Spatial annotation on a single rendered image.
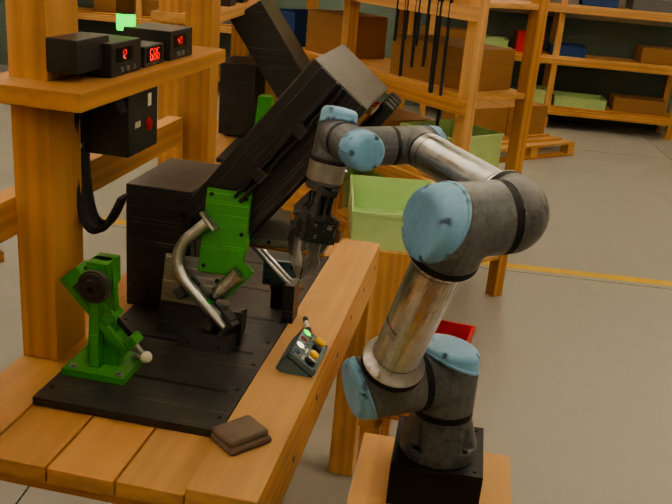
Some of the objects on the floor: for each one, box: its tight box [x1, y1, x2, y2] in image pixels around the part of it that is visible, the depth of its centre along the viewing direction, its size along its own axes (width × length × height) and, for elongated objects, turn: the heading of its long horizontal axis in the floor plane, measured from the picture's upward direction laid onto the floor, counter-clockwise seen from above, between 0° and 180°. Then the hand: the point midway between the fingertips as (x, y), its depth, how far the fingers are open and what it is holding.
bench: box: [0, 243, 374, 504], centre depth 242 cm, size 70×149×88 cm, turn 156°
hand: (300, 271), depth 176 cm, fingers closed
